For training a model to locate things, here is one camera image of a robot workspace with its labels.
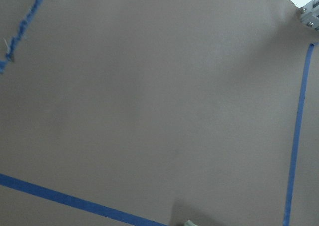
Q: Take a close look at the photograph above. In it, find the aluminium frame post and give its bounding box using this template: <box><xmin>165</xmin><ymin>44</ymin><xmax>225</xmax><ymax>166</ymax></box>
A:
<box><xmin>298</xmin><ymin>0</ymin><xmax>319</xmax><ymax>31</ymax></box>

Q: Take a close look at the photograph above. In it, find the olive green long-sleeve shirt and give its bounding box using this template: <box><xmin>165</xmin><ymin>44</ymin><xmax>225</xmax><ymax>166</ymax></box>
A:
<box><xmin>184</xmin><ymin>220</ymin><xmax>198</xmax><ymax>226</ymax></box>

